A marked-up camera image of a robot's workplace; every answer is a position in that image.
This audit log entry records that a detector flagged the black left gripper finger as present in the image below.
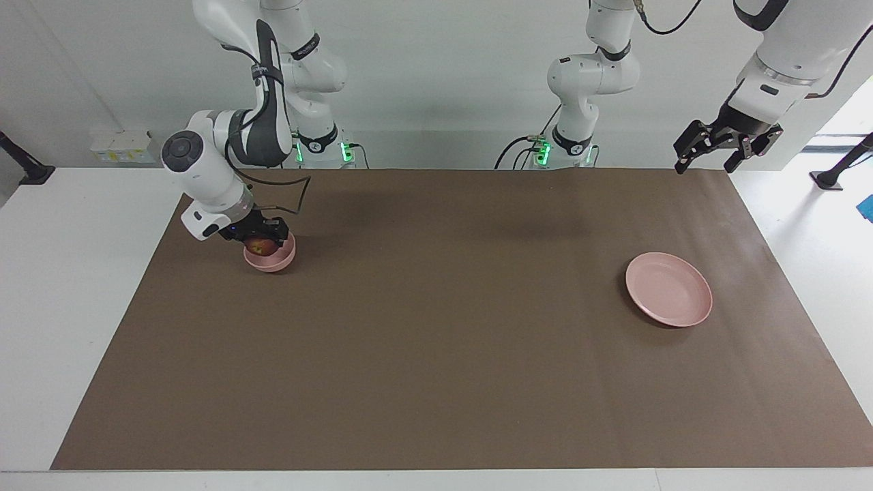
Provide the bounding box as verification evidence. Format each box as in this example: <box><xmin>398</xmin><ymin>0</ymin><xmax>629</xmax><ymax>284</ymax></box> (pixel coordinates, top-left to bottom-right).
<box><xmin>674</xmin><ymin>120</ymin><xmax>717</xmax><ymax>175</ymax></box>
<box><xmin>724</xmin><ymin>126</ymin><xmax>784</xmax><ymax>173</ymax></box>

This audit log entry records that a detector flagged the pink bowl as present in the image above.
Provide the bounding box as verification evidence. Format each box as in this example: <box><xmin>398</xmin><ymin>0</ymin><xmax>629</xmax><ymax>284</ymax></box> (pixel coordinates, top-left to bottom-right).
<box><xmin>243</xmin><ymin>230</ymin><xmax>297</xmax><ymax>273</ymax></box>

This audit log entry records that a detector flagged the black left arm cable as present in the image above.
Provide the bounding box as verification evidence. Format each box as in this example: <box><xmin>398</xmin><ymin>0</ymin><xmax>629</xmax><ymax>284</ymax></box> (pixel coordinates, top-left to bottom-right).
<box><xmin>634</xmin><ymin>0</ymin><xmax>873</xmax><ymax>101</ymax></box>

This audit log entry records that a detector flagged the black stand foot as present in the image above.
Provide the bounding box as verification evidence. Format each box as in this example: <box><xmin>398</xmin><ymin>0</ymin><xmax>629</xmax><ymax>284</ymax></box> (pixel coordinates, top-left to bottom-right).
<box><xmin>810</xmin><ymin>133</ymin><xmax>873</xmax><ymax>190</ymax></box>
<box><xmin>0</xmin><ymin>131</ymin><xmax>55</xmax><ymax>186</ymax></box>

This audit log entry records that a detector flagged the white power strip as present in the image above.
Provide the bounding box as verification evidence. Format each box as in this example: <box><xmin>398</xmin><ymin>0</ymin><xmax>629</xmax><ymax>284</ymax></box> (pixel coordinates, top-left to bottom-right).
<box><xmin>90</xmin><ymin>130</ymin><xmax>163</xmax><ymax>164</ymax></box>

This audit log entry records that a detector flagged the brown paper table mat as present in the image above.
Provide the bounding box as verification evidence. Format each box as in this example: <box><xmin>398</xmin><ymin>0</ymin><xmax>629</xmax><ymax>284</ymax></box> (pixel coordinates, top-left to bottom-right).
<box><xmin>51</xmin><ymin>168</ymin><xmax>873</xmax><ymax>471</ymax></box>

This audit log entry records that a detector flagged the pink plate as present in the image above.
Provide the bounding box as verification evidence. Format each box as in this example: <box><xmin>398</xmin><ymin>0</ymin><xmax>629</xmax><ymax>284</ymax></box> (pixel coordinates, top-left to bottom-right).
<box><xmin>625</xmin><ymin>252</ymin><xmax>713</xmax><ymax>327</ymax></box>

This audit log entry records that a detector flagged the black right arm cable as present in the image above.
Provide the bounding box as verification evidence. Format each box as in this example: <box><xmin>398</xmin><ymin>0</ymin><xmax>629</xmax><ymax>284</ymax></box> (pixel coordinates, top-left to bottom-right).
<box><xmin>235</xmin><ymin>170</ymin><xmax>312</xmax><ymax>218</ymax></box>

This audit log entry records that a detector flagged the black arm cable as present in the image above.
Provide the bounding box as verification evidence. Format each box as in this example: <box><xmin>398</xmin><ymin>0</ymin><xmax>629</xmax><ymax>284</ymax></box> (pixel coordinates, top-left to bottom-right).
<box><xmin>235</xmin><ymin>170</ymin><xmax>312</xmax><ymax>218</ymax></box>
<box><xmin>634</xmin><ymin>0</ymin><xmax>873</xmax><ymax>101</ymax></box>

